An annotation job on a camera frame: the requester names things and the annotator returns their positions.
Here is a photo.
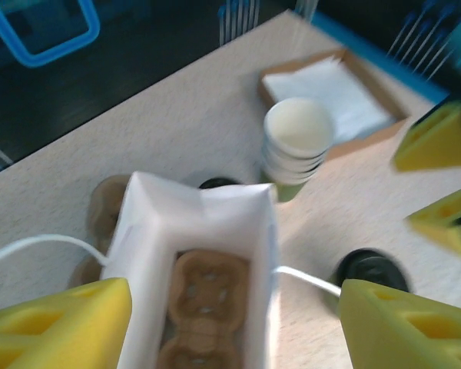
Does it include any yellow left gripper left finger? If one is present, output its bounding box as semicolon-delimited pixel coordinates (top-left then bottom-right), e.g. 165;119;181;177
0;277;134;369

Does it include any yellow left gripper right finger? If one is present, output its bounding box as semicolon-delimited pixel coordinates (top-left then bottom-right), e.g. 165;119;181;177
337;278;461;369

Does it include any white paper bag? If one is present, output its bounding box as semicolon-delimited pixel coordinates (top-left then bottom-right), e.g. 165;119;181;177
0;171;343;369

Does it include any white napkin stack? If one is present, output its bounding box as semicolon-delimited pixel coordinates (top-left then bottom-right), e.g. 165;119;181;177
263;57;395;145

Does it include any black plastic lid stack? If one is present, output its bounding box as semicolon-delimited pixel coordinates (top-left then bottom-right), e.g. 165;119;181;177
197;176;247;191

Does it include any blue plastic bin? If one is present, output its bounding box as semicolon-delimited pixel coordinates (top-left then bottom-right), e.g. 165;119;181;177
0;0;101;68

